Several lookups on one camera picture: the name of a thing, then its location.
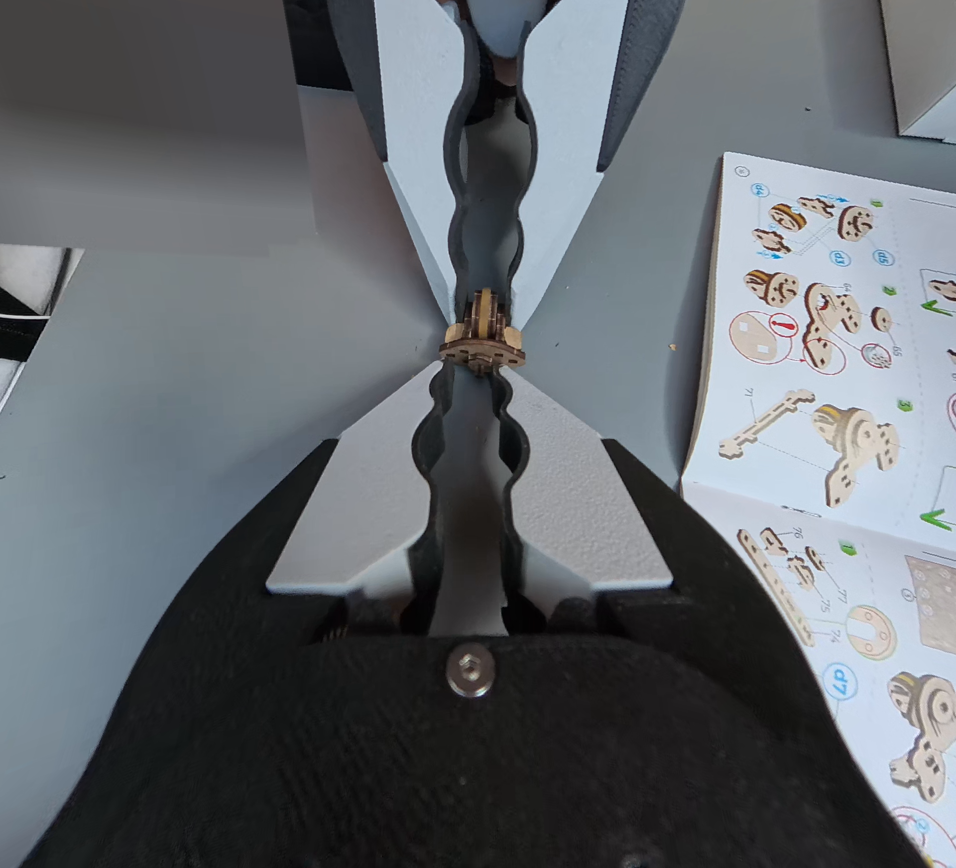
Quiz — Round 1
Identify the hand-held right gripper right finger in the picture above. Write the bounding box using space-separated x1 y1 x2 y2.
489 365 677 635

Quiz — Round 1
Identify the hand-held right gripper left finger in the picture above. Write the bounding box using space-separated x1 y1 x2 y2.
265 360 457 637

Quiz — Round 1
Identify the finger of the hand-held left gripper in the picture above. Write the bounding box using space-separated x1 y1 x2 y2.
372 0 480 321
510 0 633 329

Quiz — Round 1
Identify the small wooden puzzle assembly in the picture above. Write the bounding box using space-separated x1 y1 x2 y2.
439 285 526 377

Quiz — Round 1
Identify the grey desk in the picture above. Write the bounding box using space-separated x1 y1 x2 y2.
0 0 956 868

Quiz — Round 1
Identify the black padded armrest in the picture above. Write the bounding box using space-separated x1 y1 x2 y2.
269 0 352 92

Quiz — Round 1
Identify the puzzle instruction booklet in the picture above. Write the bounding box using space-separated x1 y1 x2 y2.
681 151 956 868

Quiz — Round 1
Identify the white box of rubber rings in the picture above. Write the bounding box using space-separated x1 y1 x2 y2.
866 0 956 139

